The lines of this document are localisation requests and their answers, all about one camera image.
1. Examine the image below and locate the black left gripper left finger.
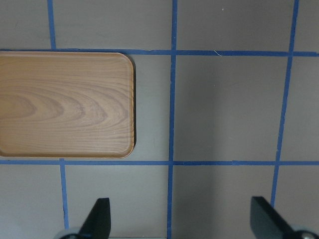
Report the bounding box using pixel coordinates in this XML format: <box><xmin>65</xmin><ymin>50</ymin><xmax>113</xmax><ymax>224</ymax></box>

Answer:
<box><xmin>78</xmin><ymin>198</ymin><xmax>110</xmax><ymax>239</ymax></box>

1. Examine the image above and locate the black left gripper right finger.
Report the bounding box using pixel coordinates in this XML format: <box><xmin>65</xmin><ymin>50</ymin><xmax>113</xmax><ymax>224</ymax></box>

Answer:
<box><xmin>250</xmin><ymin>196</ymin><xmax>296</xmax><ymax>239</ymax></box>

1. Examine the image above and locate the wooden tray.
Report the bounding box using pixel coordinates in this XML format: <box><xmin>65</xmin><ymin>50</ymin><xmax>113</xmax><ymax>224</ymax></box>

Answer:
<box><xmin>0</xmin><ymin>51</ymin><xmax>136</xmax><ymax>158</ymax></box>

